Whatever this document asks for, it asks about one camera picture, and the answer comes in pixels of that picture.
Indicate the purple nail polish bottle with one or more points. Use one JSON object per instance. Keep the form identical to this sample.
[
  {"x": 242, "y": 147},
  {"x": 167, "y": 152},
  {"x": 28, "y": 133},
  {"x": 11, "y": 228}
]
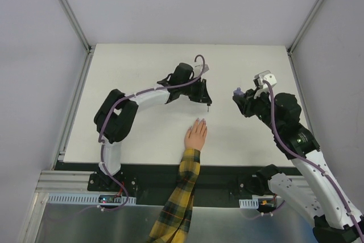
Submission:
[{"x": 238, "y": 92}]

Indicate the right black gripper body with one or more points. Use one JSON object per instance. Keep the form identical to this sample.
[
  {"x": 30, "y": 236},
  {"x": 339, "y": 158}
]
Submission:
[{"x": 247, "y": 103}]

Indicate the right white cable duct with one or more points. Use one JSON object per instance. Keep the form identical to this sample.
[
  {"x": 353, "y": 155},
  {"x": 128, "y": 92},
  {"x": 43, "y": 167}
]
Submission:
[{"x": 249, "y": 203}]

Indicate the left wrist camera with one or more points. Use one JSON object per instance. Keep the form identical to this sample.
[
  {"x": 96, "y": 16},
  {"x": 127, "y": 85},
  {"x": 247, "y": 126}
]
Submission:
[{"x": 200, "y": 68}]

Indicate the left white cable duct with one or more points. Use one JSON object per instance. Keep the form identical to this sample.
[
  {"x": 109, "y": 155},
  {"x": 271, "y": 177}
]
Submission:
[{"x": 90, "y": 199}]

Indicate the left aluminium frame post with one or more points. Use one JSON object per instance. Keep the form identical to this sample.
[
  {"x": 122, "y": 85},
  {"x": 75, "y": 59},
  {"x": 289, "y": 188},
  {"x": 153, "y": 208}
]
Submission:
[{"x": 68, "y": 11}]

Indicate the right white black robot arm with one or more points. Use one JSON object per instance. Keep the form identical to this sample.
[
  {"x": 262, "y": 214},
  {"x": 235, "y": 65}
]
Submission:
[{"x": 330, "y": 213}]

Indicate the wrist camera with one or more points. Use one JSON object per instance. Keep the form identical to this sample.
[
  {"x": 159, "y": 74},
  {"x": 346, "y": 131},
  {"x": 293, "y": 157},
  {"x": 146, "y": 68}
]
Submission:
[
  {"x": 261, "y": 82},
  {"x": 200, "y": 68}
]

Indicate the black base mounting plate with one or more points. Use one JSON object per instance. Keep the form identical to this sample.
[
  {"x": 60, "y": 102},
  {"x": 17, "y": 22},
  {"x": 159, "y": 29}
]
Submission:
[{"x": 152, "y": 184}]

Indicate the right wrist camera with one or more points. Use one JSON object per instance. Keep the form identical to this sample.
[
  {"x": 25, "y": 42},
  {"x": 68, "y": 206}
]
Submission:
[{"x": 261, "y": 82}]

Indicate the aluminium frame post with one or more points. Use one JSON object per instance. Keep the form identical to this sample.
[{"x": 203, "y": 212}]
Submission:
[
  {"x": 68, "y": 11},
  {"x": 309, "y": 19}
]

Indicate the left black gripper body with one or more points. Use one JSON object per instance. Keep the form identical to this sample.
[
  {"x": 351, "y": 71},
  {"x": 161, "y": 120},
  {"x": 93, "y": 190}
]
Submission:
[{"x": 201, "y": 90}]

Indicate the white cable duct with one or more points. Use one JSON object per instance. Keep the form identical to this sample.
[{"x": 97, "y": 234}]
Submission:
[
  {"x": 90, "y": 199},
  {"x": 249, "y": 203}
]

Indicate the right aluminium frame post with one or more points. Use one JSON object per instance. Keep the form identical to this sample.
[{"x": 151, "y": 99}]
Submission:
[{"x": 309, "y": 19}]

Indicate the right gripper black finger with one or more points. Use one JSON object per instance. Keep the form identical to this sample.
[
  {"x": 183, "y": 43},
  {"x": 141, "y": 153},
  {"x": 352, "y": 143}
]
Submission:
[
  {"x": 240, "y": 101},
  {"x": 249, "y": 95}
]

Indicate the mannequin hand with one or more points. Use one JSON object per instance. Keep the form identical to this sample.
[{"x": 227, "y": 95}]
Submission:
[{"x": 196, "y": 135}]

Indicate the yellow plaid sleeve forearm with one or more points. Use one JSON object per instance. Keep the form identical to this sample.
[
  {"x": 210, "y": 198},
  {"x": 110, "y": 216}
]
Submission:
[{"x": 174, "y": 220}]

